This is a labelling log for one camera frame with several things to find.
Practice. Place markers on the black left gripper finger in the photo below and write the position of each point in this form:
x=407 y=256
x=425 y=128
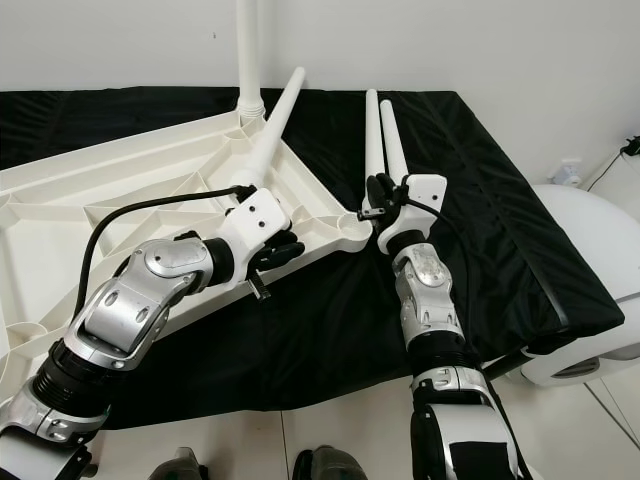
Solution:
x=288 y=238
x=285 y=256

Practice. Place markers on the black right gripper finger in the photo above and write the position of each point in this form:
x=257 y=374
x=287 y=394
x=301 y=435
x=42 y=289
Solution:
x=373 y=196
x=393 y=188

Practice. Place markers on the white plastic table leg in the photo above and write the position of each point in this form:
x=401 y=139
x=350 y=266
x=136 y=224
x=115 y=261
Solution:
x=372 y=140
x=275 y=125
x=393 y=140
x=249 y=50

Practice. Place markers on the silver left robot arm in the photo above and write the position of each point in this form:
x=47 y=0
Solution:
x=130 y=320

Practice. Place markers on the black tablecloth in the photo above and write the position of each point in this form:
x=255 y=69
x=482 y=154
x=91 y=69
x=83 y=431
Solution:
x=510 y=230

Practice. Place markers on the white rounded appliance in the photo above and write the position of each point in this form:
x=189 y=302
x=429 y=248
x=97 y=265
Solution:
x=575 y=250

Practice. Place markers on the black metal table leg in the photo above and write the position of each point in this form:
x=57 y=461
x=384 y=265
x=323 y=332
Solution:
x=505 y=364

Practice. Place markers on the grey robot right leg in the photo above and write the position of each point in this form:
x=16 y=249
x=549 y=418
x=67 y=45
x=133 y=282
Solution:
x=325 y=468

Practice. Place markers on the grey robot leg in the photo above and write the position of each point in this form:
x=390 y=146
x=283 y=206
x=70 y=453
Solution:
x=325 y=468
x=180 y=467

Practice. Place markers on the grey robot left leg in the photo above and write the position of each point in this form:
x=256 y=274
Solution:
x=180 y=467

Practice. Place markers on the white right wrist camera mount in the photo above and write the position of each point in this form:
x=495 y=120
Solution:
x=428 y=192

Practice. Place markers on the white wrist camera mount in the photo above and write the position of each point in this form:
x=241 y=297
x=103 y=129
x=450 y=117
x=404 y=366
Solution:
x=428 y=192
x=255 y=220

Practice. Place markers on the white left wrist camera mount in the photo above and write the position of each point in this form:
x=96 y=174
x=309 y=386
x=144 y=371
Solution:
x=255 y=220

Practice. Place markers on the black wall plug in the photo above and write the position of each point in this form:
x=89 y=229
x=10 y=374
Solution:
x=634 y=146

